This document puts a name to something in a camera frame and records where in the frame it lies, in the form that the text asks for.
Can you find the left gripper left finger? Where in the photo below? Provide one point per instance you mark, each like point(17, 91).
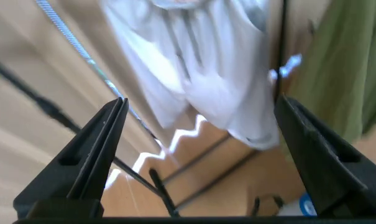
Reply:
point(51, 189)

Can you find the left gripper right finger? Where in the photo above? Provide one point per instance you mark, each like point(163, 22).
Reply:
point(330, 183)

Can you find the green garment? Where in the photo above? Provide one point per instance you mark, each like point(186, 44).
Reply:
point(340, 77)

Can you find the pale grey shorts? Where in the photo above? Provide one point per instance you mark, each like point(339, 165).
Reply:
point(212, 77)

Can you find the black clothes rack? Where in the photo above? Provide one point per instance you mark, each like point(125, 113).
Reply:
point(51, 109)

